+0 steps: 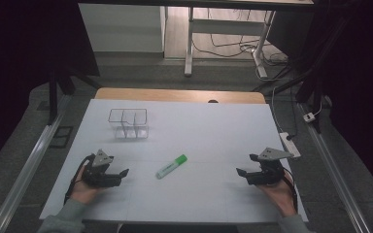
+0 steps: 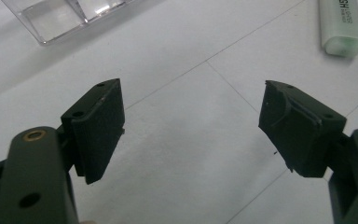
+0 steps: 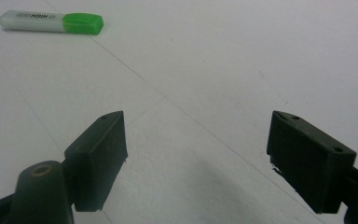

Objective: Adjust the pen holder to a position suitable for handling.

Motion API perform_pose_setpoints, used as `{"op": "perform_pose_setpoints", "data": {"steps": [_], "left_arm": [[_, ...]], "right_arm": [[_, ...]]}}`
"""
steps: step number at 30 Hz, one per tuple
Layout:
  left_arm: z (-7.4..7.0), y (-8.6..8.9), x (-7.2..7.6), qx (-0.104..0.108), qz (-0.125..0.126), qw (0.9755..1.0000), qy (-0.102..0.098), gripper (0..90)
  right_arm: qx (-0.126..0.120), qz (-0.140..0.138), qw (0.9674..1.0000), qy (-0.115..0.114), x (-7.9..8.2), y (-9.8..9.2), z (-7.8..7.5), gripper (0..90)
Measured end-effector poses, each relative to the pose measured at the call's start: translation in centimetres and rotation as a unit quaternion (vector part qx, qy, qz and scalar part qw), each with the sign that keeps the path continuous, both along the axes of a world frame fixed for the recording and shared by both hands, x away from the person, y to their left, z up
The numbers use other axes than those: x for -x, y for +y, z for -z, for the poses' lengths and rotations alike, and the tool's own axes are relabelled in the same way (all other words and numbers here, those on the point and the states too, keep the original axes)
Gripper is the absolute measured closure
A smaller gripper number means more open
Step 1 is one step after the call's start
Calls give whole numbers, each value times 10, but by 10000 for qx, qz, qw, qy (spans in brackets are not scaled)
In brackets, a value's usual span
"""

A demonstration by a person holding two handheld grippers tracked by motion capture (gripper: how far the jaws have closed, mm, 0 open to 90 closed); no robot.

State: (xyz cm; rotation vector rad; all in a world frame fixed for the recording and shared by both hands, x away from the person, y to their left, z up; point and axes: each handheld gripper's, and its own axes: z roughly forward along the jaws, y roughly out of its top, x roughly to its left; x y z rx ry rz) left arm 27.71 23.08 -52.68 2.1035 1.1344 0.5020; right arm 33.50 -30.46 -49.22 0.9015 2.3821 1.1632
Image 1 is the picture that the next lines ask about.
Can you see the white cabinet panel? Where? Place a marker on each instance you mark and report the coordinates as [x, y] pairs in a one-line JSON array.
[[121, 29]]

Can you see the white power strip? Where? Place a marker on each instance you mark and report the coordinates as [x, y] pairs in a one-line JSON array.
[[289, 144]]

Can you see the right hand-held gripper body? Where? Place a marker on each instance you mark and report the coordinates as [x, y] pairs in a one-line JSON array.
[[268, 168]]

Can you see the green highlighter pen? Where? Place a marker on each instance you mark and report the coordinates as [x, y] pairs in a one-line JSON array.
[[171, 166]]

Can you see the small white adapter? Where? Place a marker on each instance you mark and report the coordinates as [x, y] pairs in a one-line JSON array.
[[309, 117]]

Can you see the aluminium rail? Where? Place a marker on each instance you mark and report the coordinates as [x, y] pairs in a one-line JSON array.
[[29, 168], [333, 171]]

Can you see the dark curtain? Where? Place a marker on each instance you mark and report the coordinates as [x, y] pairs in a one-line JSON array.
[[22, 64], [356, 81]]

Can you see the black metal stand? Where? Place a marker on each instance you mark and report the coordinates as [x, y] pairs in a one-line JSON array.
[[311, 84], [53, 97]]

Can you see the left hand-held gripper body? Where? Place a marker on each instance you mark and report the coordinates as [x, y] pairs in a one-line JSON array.
[[97, 168]]

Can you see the white table cover sheet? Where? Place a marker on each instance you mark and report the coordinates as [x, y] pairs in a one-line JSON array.
[[200, 136]]

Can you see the person's left hand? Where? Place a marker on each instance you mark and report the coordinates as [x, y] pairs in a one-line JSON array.
[[83, 191]]

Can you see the person's right hand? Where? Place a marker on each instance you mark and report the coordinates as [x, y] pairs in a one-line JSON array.
[[280, 194]]

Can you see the clear plastic divided organizer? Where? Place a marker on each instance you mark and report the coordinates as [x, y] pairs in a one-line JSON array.
[[128, 124]]

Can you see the black floor frame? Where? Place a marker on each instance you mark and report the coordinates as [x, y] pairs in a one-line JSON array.
[[61, 137]]

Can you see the white desk frame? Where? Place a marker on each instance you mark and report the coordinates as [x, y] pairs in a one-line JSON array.
[[226, 27]]

